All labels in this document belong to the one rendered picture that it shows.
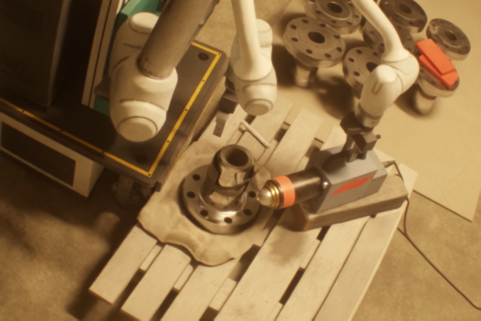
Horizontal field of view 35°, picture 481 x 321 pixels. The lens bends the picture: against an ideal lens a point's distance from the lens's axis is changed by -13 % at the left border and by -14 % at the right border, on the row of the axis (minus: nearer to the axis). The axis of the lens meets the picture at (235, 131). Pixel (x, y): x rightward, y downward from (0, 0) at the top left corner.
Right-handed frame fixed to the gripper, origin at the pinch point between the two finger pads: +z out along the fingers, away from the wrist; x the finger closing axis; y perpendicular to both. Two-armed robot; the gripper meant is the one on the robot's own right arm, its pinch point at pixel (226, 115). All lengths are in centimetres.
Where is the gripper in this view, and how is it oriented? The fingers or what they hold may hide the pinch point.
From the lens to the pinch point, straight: 261.2
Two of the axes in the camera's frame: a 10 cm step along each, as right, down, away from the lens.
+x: -3.3, 6.4, -7.0
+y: -9.1, -4.0, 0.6
